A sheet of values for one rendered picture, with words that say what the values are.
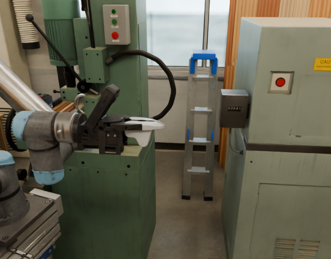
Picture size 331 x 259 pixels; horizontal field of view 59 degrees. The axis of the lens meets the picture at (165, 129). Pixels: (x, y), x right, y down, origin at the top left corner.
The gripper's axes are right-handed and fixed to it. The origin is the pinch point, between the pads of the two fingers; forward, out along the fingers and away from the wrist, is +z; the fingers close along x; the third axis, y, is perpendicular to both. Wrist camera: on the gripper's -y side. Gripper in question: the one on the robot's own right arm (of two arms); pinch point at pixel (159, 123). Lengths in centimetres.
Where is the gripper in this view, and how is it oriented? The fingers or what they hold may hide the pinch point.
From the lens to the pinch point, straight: 69.4
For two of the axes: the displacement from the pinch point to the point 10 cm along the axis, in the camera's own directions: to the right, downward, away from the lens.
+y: -0.2, 9.6, 2.8
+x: -1.1, 2.8, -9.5
